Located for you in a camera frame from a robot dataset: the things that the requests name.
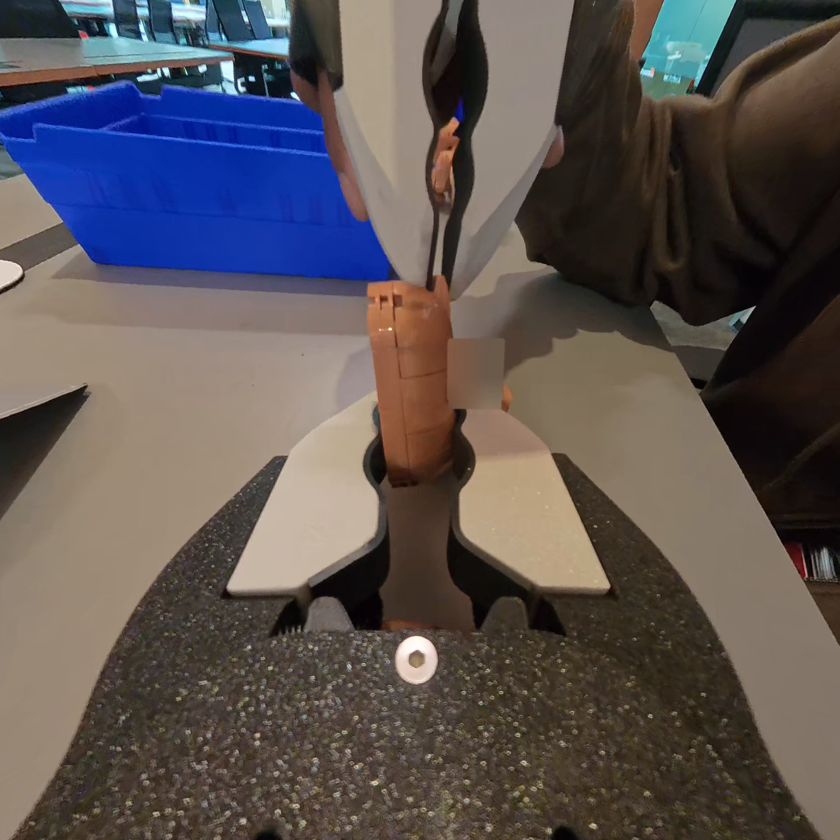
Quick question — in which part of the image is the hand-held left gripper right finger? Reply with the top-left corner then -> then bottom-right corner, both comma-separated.
449,410 -> 611,597

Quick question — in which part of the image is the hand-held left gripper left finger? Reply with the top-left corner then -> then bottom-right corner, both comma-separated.
226,397 -> 388,598

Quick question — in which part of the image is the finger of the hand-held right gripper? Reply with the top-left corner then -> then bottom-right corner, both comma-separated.
333,0 -> 445,291
441,0 -> 576,301

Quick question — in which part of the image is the brown lego face panel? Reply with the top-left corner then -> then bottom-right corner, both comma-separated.
366,276 -> 455,488

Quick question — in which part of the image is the grey instruction booklet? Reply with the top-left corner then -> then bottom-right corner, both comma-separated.
0,384 -> 89,421

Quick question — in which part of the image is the person's right hand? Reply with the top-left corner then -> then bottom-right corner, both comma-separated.
292,69 -> 567,221

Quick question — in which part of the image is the wooden beam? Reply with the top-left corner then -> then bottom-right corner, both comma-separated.
626,0 -> 665,64

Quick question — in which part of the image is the row of black office chairs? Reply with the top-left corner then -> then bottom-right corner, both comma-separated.
112,0 -> 290,43

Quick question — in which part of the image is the blue plastic bin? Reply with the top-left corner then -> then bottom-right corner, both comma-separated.
0,80 -> 395,281

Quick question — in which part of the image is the wooden top desk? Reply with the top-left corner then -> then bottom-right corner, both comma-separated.
0,36 -> 235,88

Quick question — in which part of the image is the black flat monitor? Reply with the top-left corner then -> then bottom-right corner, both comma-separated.
696,0 -> 840,97

